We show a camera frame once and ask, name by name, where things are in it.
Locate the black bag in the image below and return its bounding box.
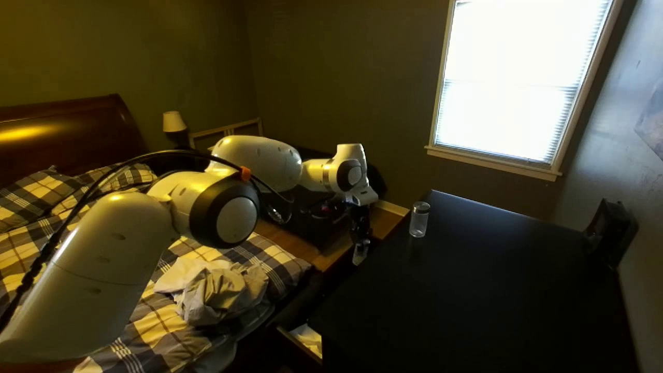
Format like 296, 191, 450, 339
581, 198, 639, 274

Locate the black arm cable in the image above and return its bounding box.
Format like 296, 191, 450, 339
0, 149, 292, 332

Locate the clear glass jar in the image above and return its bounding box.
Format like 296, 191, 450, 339
407, 200, 432, 243
350, 237, 373, 269

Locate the white crumpled cloth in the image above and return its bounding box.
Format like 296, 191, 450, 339
287, 323, 324, 360

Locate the bright window with white frame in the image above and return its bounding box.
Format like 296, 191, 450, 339
424, 0, 625, 185

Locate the pile of pale clothes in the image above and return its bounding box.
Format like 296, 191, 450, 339
151, 253, 280, 327

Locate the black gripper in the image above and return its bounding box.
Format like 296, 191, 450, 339
344, 198, 378, 238

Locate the white slatted bed headboard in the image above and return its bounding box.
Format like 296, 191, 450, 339
189, 117, 265, 151

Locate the small bedside lamp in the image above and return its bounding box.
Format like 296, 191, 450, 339
159, 107, 191, 151

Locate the dark wooden headboard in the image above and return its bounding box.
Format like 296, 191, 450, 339
0, 93, 151, 191

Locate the black dresser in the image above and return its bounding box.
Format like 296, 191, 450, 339
276, 188, 641, 373

